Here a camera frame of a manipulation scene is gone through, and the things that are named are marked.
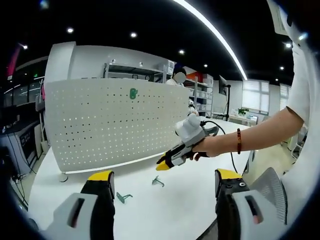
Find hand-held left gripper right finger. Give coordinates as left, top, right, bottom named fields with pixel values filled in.
left=214, top=168, right=278, bottom=240

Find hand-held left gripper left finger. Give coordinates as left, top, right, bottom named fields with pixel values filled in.
left=46, top=170, right=116, bottom=240

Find white perforated mounting plate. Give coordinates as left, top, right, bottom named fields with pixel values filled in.
left=43, top=76, right=191, bottom=183

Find person's right hand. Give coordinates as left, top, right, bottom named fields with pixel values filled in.
left=188, top=138, right=219, bottom=161

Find metal shelf with bins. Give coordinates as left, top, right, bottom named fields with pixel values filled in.
left=186, top=72, right=215, bottom=118

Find black monitor on stand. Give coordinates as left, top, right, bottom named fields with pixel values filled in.
left=218, top=74, right=232, bottom=121

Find grey equipment cabinet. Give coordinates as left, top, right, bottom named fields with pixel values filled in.
left=13, top=119, right=45, bottom=176

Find round ceiling spotlights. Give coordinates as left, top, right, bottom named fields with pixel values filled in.
left=21, top=26, right=293, bottom=83

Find window with blinds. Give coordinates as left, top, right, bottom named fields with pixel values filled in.
left=241, top=79, right=270, bottom=113

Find long ceiling light strip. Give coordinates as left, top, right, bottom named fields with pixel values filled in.
left=172, top=0, right=249, bottom=81

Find grey metal shelving rack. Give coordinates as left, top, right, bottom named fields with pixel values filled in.
left=103, top=59, right=177, bottom=83

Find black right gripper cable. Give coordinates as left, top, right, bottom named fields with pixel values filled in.
left=199, top=120, right=240, bottom=175

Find red bead bracelet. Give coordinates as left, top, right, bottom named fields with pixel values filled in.
left=236, top=128, right=243, bottom=155

